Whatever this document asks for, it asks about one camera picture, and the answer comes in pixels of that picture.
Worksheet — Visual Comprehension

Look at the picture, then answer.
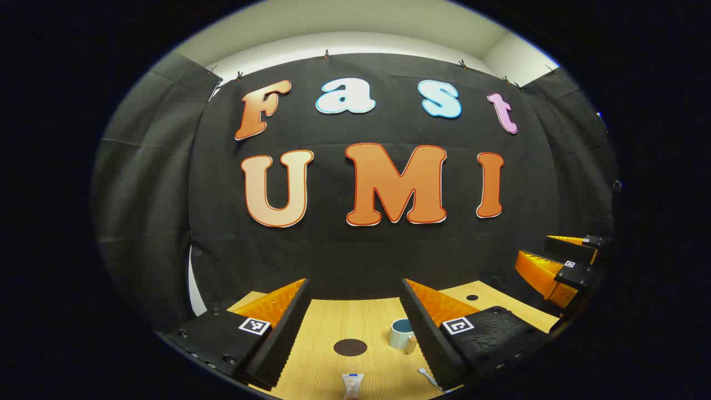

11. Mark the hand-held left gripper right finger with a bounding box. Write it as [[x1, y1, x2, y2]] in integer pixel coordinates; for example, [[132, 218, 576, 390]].
[[400, 278, 557, 392]]

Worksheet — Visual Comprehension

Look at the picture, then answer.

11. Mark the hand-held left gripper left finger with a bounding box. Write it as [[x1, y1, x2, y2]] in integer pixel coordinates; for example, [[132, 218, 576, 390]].
[[161, 278, 312, 391]]

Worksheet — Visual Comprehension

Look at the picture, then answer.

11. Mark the light blue cup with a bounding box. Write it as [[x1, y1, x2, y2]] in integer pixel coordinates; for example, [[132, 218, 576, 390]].
[[389, 318, 418, 355]]

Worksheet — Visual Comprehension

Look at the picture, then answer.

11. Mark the white toothbrush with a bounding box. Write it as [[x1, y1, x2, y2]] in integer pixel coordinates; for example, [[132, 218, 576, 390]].
[[418, 368, 445, 392]]

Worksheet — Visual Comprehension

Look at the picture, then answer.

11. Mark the dark round coaster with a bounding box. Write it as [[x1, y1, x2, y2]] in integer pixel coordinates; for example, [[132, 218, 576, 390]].
[[333, 338, 368, 357]]

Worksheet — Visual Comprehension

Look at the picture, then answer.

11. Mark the white toothpaste tube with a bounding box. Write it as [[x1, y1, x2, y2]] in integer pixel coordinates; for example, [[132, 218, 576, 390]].
[[342, 373, 365, 400]]

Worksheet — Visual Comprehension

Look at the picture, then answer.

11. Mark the wooden desktop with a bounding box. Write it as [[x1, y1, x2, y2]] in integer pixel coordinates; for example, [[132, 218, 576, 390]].
[[227, 281, 560, 400]]

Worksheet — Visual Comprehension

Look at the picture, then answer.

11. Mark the black backdrop cloth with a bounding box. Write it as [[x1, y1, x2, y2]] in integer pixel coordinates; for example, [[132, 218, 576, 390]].
[[92, 53, 620, 334]]

